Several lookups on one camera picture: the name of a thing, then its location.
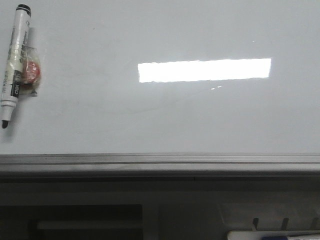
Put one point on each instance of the grey aluminium whiteboard frame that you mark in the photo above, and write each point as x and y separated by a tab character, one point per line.
15	167

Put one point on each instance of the white whiteboard surface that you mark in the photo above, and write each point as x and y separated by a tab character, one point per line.
171	76

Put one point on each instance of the red magnet taped to marker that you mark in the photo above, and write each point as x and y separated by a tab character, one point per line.
31	72

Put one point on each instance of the grey marker tray with hooks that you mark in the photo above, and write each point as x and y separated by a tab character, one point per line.
253	221

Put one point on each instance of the white black whiteboard marker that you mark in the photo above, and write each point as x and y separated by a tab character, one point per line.
15	63

